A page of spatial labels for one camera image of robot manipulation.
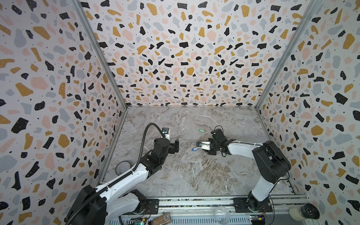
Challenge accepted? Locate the grey tape roll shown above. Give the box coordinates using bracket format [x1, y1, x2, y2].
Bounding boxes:
[115, 160, 133, 176]

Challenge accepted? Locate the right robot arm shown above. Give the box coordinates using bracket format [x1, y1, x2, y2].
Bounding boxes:
[196, 138, 291, 212]

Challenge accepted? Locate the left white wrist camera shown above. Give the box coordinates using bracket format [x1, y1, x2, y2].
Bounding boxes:
[162, 127, 170, 140]

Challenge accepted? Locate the black tape roll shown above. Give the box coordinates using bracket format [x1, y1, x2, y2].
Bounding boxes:
[300, 203, 320, 220]

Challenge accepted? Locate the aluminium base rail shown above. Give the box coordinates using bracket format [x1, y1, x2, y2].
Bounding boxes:
[104, 195, 308, 225]

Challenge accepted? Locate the clear glass cup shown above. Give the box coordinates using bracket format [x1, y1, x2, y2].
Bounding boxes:
[213, 206, 230, 225]

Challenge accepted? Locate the black corrugated cable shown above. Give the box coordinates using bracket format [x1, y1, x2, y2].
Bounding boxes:
[65, 122, 167, 225]

